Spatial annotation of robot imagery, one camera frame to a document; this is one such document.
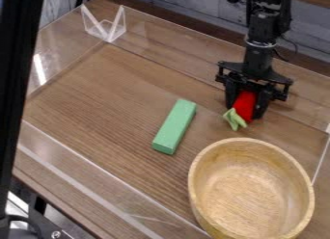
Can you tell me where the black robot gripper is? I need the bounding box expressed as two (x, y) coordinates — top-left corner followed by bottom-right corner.
(215, 44), (293, 120)

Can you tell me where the red plush strawberry toy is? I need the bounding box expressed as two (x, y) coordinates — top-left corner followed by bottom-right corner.
(223, 91), (256, 131)

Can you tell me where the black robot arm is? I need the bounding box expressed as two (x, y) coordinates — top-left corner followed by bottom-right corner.
(215, 0), (294, 120)

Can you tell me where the green rectangular block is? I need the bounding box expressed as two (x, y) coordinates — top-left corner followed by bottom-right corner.
(152, 99), (196, 155)

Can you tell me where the round wooden bowl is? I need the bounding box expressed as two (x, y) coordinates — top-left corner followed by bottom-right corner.
(187, 138), (314, 239)

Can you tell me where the clear acrylic enclosure wall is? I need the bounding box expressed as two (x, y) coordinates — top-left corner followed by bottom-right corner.
(12, 4), (330, 239)

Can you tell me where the clear acrylic corner bracket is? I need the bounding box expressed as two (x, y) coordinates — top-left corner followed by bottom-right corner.
(80, 5), (127, 43)

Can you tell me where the black vertical foreground post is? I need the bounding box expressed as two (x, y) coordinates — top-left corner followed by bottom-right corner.
(0, 0), (44, 221)

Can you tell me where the black metal table frame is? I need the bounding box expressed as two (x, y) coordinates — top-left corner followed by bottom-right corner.
(25, 193), (88, 239)

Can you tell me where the black cable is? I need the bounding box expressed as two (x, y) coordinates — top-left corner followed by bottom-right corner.
(5, 215), (47, 239)

